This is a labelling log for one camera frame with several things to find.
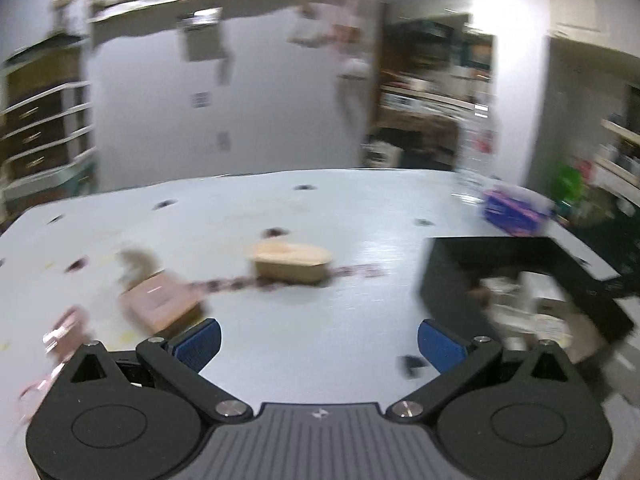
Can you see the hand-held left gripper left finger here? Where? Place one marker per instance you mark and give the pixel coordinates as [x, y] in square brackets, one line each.
[200, 342]

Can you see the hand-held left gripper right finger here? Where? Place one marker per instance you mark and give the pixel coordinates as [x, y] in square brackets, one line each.
[440, 344]

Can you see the black storage box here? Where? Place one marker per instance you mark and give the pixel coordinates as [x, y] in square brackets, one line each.
[450, 280]

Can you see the white charger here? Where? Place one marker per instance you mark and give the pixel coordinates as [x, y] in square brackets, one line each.
[547, 290]

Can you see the brown square box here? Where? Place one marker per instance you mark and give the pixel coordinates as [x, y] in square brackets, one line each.
[160, 300]

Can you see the pink eyelash curler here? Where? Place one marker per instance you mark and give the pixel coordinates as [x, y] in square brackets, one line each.
[62, 335]

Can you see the purple tissue pack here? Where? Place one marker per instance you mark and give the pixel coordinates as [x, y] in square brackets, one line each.
[515, 212]

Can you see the clear water bottle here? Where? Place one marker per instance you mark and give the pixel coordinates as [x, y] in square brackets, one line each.
[480, 145]

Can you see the wooden drawer shelf unit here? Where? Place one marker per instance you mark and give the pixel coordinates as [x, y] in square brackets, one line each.
[45, 135]

